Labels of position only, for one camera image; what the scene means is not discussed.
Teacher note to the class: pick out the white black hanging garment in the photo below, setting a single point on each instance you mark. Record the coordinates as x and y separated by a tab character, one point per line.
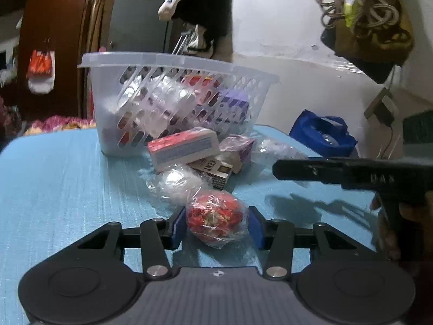
209	20

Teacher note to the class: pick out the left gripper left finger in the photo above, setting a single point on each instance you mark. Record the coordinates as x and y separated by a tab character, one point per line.
156	237

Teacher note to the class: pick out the blue shopping bag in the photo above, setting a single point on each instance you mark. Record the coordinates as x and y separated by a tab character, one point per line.
327	136

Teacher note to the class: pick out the red white box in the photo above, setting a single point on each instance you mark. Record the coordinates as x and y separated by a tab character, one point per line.
183	148

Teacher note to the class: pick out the orange white hanging bag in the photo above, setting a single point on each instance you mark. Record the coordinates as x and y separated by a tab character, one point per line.
41	72

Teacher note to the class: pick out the red item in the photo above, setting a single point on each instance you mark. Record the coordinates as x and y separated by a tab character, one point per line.
216	217

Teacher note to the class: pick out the brown hanging bag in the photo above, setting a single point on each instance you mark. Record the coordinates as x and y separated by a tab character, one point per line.
373	35

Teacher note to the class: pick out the white packet in plastic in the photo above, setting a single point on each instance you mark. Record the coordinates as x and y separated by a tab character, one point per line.
157	103

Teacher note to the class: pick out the dark red wooden wardrobe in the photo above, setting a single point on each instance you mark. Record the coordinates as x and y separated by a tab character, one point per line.
57	26

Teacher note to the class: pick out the black gold small box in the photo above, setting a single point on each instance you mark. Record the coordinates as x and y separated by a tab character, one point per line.
218	170

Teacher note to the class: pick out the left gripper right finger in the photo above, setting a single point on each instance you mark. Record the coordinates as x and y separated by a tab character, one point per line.
277	237

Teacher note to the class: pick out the purple cardboard box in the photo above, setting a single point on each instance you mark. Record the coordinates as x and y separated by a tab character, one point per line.
233	107

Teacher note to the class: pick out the purple tissue pack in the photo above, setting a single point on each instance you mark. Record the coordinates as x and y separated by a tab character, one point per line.
242	145

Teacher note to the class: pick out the black charger on wall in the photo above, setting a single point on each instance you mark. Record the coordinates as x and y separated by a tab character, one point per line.
383	108

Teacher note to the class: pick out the grey door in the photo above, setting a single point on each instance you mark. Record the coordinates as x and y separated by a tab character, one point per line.
135	26

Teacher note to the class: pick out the white plastic laundry basket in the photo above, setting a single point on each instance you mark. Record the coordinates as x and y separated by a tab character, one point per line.
112	72

